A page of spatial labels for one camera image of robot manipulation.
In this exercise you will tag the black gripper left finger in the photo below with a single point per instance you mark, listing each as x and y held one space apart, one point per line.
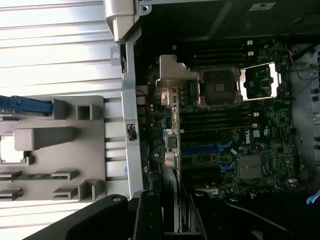
147 220

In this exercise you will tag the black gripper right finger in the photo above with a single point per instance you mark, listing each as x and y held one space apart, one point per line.
197 220

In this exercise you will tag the white PCI expansion slot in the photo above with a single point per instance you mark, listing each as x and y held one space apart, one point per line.
206 190

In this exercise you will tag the long black expansion slot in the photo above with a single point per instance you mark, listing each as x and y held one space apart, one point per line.
200 168
200 176
200 142

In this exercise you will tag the blue expansion slot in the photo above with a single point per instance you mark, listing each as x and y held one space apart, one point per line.
200 150

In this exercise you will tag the silver chipset heatsink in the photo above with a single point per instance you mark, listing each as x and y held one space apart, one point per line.
250 167

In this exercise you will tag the black case lock latch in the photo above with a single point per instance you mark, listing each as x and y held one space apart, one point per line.
132 132

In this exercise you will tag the black RAM slot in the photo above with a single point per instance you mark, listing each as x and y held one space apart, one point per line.
217 113
217 130
220 49
217 118
220 43
217 124
220 53
220 59

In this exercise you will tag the green Dell motherboard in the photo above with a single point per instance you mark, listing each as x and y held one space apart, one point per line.
275 140

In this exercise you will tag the grey plastic parts rack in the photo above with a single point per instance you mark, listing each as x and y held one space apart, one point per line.
50 160

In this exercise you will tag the silver open PC case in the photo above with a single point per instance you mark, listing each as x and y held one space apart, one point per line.
127 105

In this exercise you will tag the green RAM stick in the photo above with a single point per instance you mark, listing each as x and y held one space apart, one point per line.
32 176

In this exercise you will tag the silver open socket cover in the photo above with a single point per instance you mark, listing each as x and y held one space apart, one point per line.
260 81

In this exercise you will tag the grey plastic case foot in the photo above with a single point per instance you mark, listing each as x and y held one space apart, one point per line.
120 15

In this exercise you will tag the white rating label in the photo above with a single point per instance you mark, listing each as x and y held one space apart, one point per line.
262 6

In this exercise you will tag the CPU socket with metal frame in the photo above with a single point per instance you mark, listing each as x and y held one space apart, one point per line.
220 87

